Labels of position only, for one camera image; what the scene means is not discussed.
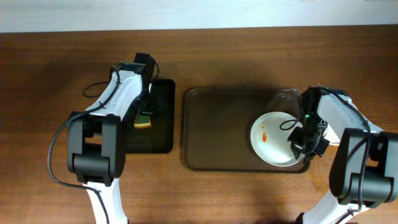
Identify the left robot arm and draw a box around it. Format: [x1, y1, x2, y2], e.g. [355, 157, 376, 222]
[67, 53, 156, 223]

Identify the black rectangular sponge tray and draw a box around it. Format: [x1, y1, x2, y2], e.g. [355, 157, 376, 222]
[123, 79, 175, 154]

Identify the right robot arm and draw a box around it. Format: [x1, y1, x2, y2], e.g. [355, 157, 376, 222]
[287, 86, 397, 223]

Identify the green and yellow sponge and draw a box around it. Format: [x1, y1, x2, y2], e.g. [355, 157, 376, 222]
[134, 114, 152, 129]

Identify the brown serving tray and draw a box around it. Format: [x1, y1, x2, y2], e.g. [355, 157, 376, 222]
[182, 88, 310, 174]

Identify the white plate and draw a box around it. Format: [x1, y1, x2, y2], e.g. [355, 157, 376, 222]
[321, 120, 344, 146]
[249, 111, 304, 167]

